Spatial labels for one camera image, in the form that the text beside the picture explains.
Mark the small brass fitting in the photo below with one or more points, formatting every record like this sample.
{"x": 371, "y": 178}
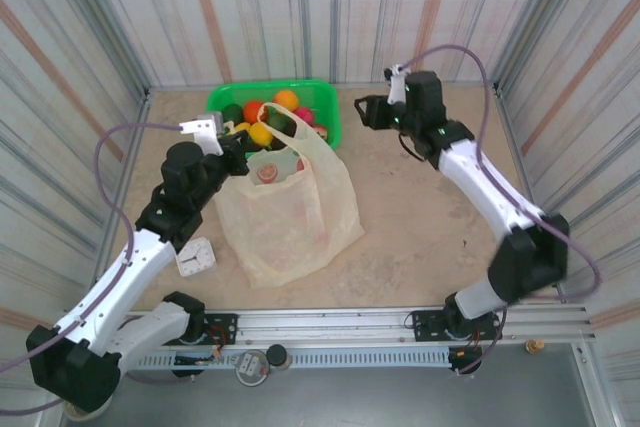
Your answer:
{"x": 534, "y": 346}

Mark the fake dark green avocado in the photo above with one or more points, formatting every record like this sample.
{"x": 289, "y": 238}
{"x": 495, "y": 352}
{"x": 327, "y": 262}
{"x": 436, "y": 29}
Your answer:
{"x": 231, "y": 112}

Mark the fake dark mangosteen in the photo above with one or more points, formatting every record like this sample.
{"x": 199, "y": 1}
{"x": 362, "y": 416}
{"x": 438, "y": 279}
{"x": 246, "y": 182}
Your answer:
{"x": 276, "y": 145}

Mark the fake red strawberry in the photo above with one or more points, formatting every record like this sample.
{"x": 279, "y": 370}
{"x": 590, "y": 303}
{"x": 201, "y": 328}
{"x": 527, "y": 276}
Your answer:
{"x": 322, "y": 133}

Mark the black round knob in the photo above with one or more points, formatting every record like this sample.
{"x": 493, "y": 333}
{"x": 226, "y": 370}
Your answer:
{"x": 278, "y": 357}

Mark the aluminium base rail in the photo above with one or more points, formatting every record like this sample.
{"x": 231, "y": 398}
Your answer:
{"x": 325, "y": 324}

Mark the small white square clock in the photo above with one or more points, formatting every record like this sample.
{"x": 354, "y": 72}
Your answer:
{"x": 200, "y": 259}

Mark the green plastic basket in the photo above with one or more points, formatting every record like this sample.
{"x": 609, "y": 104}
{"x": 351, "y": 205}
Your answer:
{"x": 320, "y": 92}

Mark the white tape roll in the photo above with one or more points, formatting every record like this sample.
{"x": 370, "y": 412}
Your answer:
{"x": 85, "y": 414}

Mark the cream printed plastic bag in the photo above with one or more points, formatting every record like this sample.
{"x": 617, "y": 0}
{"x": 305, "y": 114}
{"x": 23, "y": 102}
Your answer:
{"x": 290, "y": 227}

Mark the fake yellow bell pepper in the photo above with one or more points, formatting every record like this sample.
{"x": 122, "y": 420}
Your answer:
{"x": 260, "y": 133}

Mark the fake yellow red mango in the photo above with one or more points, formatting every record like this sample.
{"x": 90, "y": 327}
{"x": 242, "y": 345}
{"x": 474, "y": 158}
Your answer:
{"x": 242, "y": 126}

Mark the round grey metal disc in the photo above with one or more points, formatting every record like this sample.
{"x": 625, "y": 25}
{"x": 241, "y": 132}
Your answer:
{"x": 251, "y": 368}

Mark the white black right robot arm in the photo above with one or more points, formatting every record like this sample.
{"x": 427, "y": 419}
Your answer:
{"x": 480, "y": 182}

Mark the fake pink dragon fruit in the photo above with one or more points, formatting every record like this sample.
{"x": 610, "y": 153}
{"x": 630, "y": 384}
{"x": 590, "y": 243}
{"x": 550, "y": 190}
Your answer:
{"x": 305, "y": 114}

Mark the fake red-orange persimmon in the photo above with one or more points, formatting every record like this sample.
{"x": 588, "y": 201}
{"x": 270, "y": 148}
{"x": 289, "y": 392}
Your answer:
{"x": 254, "y": 109}

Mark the fake green bell pepper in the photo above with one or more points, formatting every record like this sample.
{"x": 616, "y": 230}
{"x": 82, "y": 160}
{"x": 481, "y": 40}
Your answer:
{"x": 277, "y": 122}

